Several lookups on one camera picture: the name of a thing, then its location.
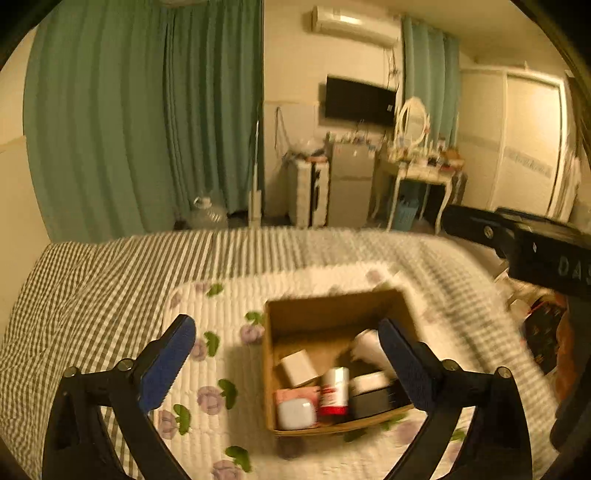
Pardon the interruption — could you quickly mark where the cardboard box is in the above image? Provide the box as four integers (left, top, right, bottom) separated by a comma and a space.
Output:
263, 288, 423, 437

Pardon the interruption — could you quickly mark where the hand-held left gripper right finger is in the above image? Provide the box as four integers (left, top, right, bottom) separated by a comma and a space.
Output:
378, 318, 534, 480

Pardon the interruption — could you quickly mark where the grey small fridge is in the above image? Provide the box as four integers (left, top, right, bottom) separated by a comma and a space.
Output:
329, 141, 376, 227

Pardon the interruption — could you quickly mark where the red and white bottle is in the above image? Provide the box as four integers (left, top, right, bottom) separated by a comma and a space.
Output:
320, 367, 350, 416

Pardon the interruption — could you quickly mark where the white louvred wardrobe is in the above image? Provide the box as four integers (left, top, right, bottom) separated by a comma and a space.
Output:
455, 67, 580, 220

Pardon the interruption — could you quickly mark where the narrow teal curtain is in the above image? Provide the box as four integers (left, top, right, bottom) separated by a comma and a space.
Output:
401, 16, 461, 148

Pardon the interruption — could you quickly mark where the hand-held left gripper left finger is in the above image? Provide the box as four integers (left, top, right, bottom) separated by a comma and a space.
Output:
41, 314, 197, 480

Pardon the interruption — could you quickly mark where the white mop pole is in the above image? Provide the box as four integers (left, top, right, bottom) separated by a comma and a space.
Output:
248, 120, 264, 227

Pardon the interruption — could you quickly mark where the wide teal curtain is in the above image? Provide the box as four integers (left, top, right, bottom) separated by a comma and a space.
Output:
23, 0, 265, 234

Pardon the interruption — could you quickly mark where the white earbuds case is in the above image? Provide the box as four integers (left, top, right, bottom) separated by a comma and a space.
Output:
277, 399, 318, 430

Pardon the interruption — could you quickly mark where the blue plastic basket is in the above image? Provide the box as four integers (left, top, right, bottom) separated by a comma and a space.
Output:
392, 203, 419, 232

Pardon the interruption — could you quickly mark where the white power adapter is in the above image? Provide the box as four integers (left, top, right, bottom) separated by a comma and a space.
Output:
281, 349, 322, 387

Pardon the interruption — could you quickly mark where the floral quilted mat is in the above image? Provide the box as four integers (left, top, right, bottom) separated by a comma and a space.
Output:
152, 268, 509, 480

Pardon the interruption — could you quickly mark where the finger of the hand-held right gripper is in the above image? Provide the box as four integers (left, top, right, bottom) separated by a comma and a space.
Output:
441, 204, 518, 260

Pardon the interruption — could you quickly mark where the black wall television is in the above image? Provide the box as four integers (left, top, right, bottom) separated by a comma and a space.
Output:
324, 75, 398, 126

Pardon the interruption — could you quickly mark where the white oval vanity mirror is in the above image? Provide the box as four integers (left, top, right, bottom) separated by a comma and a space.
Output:
394, 97, 430, 151

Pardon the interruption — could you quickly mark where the white dressing table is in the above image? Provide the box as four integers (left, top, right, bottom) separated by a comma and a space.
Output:
385, 154, 467, 234

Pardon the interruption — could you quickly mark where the white plastic bottle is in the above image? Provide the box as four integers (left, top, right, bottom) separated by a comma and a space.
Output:
351, 329, 393, 372

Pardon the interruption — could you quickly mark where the white drawer unit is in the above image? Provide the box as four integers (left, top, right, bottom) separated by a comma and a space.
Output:
288, 159, 331, 227

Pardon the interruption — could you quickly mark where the black charger block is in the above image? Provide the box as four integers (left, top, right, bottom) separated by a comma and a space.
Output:
349, 371, 413, 421

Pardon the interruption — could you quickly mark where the white air conditioner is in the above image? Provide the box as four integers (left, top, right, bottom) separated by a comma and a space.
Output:
311, 6, 400, 46

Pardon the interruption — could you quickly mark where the clear water jug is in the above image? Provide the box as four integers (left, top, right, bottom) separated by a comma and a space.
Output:
187, 196, 229, 232

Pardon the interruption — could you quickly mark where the pink patterned case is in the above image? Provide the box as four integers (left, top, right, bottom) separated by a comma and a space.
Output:
276, 387, 321, 407

